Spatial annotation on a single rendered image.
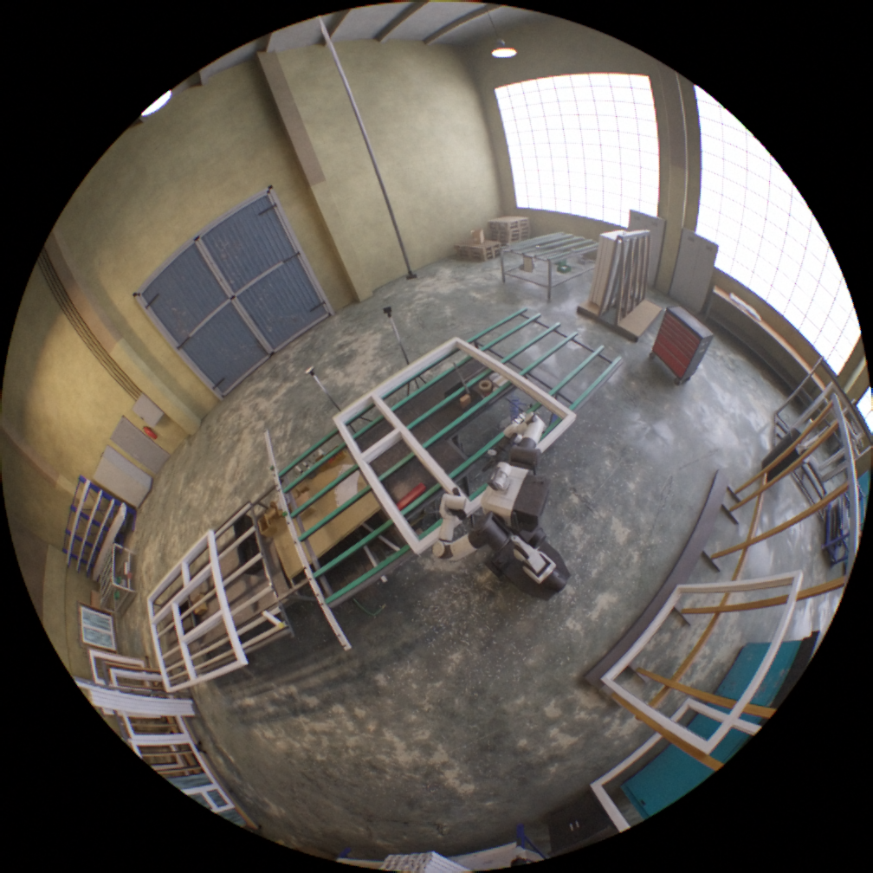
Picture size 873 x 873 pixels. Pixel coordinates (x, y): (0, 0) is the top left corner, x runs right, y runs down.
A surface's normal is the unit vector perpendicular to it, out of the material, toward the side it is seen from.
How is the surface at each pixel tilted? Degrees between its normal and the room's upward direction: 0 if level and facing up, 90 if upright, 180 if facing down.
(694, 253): 90
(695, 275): 90
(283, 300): 90
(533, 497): 12
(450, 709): 0
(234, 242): 90
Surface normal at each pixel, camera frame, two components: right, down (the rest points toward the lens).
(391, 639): -0.22, -0.54
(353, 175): 0.58, 0.60
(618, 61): -0.79, 0.59
